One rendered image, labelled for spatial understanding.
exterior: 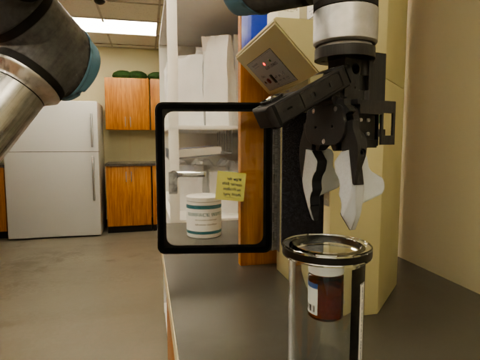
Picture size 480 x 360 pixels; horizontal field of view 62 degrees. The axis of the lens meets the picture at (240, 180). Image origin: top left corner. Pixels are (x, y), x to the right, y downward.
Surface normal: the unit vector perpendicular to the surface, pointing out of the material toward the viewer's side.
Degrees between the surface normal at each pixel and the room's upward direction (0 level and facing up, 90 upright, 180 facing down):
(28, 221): 90
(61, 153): 90
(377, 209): 90
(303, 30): 90
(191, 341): 0
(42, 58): 81
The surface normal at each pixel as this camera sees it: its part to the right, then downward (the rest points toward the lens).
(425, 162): -0.97, 0.02
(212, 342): 0.00, -1.00
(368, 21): 0.52, 0.08
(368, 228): 0.22, 0.10
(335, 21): -0.52, 0.09
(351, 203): -0.37, 0.36
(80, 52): 0.86, 0.11
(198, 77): 0.06, -0.04
